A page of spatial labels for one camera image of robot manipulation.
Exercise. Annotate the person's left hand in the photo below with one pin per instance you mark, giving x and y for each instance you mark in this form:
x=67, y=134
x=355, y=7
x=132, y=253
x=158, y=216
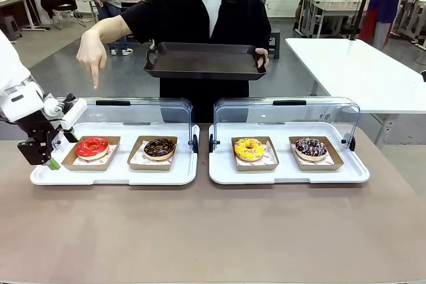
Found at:
x=263, y=56

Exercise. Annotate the yellow donut with sprinkles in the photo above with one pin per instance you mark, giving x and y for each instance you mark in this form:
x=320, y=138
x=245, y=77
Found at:
x=239, y=151

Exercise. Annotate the person's right hand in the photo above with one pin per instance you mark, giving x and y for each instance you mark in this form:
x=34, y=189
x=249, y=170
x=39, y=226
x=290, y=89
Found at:
x=93, y=51

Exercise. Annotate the white side table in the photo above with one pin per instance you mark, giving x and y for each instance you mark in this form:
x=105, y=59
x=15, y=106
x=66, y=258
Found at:
x=349, y=71

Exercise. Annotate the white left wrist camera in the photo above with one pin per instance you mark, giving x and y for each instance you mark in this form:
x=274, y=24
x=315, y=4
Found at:
x=75, y=112

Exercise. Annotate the person's right forearm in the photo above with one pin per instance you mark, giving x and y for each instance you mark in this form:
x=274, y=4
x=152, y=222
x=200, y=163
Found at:
x=113, y=29

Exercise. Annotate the grey stool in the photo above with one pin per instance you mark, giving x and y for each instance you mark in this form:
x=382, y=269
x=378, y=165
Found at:
x=10, y=26

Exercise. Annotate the brown cardboard donut tray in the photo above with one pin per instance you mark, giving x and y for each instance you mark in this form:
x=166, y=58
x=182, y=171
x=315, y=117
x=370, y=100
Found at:
x=67, y=164
x=273, y=165
x=136, y=166
x=336, y=163

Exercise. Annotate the white display tray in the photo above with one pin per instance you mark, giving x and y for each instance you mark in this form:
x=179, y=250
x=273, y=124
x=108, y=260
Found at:
x=286, y=175
x=116, y=175

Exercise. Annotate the chair with black jacket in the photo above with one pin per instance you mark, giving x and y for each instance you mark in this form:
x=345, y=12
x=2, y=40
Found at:
x=58, y=1

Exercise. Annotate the clear hinged display lid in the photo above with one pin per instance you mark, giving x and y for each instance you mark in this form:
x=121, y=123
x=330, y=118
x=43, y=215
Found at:
x=143, y=112
x=316, y=114

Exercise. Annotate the person in black shirt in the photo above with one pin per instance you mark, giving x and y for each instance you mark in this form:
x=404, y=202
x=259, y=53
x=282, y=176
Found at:
x=176, y=14

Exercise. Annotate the grey metal workbench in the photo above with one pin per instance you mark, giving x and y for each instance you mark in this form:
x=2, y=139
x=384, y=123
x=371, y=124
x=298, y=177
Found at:
x=329, y=6

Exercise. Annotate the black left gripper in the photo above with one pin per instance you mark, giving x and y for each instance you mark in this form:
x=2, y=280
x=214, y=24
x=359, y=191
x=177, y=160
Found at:
x=36, y=141

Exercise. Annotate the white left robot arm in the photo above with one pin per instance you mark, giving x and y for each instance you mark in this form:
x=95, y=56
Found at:
x=13, y=74

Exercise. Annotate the red glazed donut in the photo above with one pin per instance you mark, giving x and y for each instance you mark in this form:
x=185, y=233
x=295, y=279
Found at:
x=83, y=148

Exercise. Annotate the chocolate donut with sprinkles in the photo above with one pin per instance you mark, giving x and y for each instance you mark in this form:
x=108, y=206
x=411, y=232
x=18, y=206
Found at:
x=149, y=150

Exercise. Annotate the chocolate donut white drizzle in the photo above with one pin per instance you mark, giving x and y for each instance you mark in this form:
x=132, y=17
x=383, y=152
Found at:
x=301, y=150

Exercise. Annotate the dark brown serving tray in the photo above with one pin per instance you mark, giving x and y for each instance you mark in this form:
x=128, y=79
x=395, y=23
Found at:
x=203, y=61

